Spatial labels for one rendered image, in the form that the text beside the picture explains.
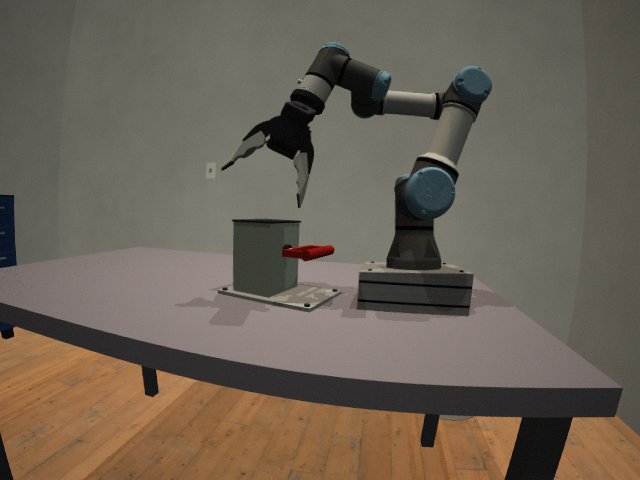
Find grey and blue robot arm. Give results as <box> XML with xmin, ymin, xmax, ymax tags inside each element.
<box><xmin>297</xmin><ymin>42</ymin><xmax>492</xmax><ymax>270</ymax></box>

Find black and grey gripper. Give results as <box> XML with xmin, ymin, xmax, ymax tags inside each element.
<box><xmin>221</xmin><ymin>89</ymin><xmax>325</xmax><ymax>208</ymax></box>

